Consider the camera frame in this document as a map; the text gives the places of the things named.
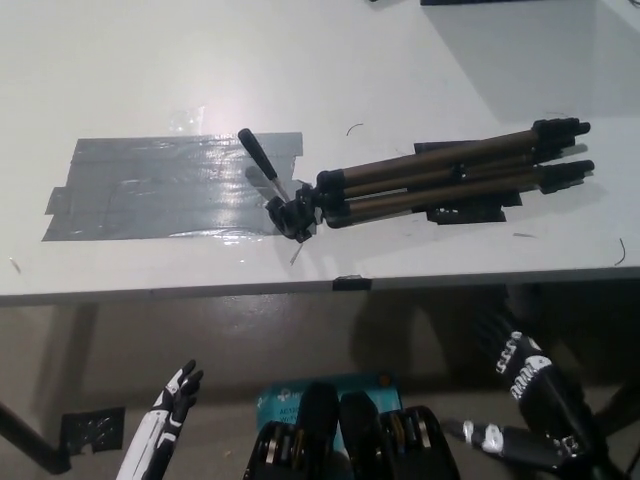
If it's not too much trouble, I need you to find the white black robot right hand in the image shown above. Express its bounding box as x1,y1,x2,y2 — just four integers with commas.
442,329,610,469

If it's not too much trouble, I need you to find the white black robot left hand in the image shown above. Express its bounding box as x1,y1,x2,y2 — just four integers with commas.
115,358,205,480

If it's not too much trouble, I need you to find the black ribbed robot torso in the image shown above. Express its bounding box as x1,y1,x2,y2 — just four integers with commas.
242,382,461,480

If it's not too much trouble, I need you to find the bronze black folded tripod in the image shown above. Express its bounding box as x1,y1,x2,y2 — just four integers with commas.
237,116,596,245

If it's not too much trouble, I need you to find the black tape patch on floor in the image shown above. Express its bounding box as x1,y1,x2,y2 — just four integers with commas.
59,407,126,454

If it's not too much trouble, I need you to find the black metal table leg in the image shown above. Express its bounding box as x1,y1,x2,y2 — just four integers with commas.
0,399,71,476
594,379,640,444

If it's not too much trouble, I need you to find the teal cardboard router box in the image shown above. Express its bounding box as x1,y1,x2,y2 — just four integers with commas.
255,370,404,451

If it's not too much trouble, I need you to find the square black tape patch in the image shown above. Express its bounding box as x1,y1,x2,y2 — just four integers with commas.
413,141,524,226

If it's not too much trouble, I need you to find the small black tape strip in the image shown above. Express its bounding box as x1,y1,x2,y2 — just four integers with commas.
332,274,374,293

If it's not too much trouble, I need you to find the crumpled clear tape piece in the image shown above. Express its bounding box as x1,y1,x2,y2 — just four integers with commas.
168,104,207,132

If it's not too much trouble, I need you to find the flat black device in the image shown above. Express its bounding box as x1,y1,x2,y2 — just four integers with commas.
419,0,601,8

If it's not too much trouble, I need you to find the large grey duct tape patch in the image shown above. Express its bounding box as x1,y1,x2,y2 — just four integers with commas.
39,130,321,244

